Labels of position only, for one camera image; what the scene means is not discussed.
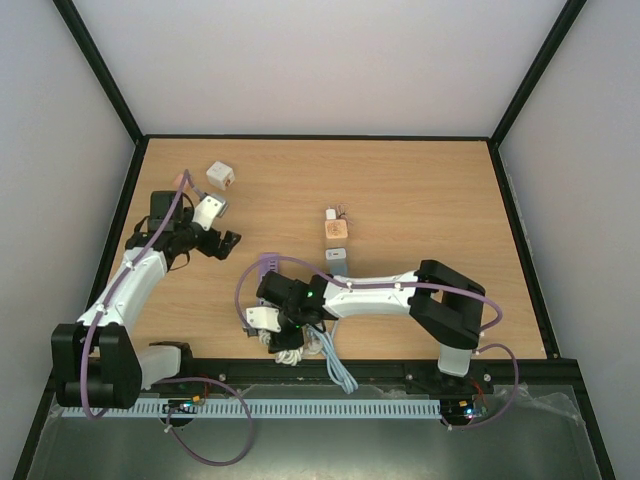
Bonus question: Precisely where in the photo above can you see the white power strip cord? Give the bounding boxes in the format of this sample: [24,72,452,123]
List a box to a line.
[257,329,326,365]

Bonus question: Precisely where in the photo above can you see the light blue power cord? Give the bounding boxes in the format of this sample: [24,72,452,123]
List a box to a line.
[307,319,359,396]

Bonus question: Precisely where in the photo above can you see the blue-grey power strip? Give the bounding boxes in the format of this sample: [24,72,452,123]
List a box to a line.
[325,247,348,277]

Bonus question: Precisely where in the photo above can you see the white tiger cube socket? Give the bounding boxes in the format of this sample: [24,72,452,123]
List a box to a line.
[206,161,235,191]

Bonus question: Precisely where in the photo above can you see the beige wooden-look adapter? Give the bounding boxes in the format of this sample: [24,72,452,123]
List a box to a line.
[324,218,348,241]

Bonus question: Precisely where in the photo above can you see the purple power strip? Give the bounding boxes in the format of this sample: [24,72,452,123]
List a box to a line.
[257,252,279,282]

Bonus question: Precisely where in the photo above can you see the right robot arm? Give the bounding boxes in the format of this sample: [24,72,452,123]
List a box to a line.
[246,260,487,392]

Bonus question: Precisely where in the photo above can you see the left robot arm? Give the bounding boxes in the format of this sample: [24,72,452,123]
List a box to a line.
[51,191,241,418]

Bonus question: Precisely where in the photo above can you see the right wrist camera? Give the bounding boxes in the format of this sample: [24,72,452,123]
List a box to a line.
[244,306,281,335]

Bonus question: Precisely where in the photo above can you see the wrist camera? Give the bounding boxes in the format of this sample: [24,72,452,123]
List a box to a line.
[244,306,281,335]
[193,195,228,231]

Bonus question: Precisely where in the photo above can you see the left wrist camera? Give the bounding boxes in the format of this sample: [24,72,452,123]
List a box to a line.
[193,195,228,231]

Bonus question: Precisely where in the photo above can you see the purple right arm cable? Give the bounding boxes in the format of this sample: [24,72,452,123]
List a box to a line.
[234,255,520,432]

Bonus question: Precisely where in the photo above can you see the light blue cable duct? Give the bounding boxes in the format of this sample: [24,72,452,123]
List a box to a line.
[58,396,443,420]

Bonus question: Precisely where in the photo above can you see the black frame rail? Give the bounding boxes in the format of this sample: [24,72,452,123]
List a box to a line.
[49,355,581,394]

